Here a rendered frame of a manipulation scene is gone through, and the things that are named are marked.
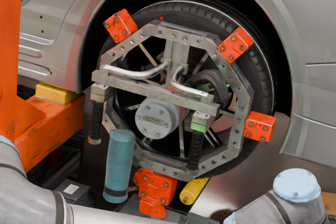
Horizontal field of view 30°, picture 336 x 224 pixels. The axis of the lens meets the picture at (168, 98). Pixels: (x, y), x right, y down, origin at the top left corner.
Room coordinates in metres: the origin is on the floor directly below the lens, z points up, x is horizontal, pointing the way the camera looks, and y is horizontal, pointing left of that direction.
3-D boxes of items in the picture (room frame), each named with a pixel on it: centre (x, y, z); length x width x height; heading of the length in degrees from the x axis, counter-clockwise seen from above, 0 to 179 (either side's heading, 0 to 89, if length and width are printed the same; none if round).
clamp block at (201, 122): (1.74, -0.12, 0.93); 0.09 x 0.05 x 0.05; 163
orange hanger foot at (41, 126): (2.10, 0.48, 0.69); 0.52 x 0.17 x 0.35; 163
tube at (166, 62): (1.89, 0.12, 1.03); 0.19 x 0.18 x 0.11; 163
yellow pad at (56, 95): (2.26, 0.43, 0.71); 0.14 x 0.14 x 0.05; 73
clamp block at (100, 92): (1.84, 0.21, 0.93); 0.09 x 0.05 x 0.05; 163
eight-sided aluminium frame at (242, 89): (1.98, -0.01, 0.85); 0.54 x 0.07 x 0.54; 73
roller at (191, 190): (2.04, -0.16, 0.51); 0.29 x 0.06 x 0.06; 163
